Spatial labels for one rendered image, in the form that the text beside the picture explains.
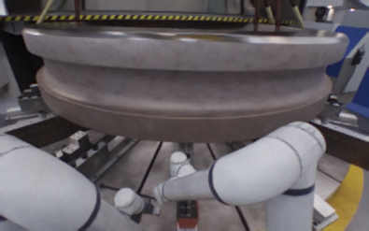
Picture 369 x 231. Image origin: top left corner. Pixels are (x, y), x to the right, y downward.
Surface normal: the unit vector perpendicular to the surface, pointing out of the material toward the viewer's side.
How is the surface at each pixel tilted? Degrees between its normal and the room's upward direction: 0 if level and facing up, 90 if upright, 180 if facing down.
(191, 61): 90
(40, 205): 63
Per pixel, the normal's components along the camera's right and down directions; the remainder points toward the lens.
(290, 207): -0.41, 0.29
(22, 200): 0.25, -0.03
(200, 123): 0.04, 0.48
